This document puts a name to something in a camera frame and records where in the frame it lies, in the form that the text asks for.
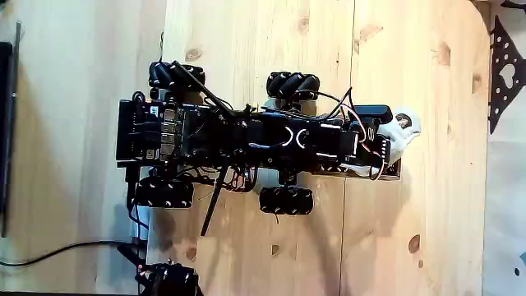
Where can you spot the black mecanum wheel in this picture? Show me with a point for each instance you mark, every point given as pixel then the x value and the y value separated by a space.
pixel 286 200
pixel 176 76
pixel 292 85
pixel 164 193

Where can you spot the black flat panel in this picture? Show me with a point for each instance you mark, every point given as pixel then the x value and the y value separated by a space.
pixel 5 123

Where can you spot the black oval camera box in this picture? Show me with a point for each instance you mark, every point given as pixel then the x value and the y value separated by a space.
pixel 372 113

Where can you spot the black diagonal rod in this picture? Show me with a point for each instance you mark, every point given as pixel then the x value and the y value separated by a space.
pixel 203 88

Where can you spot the black perforated sheet with heart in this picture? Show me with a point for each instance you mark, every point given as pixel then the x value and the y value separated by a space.
pixel 503 55

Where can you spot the black leader arm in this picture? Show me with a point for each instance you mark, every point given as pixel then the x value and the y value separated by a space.
pixel 172 279

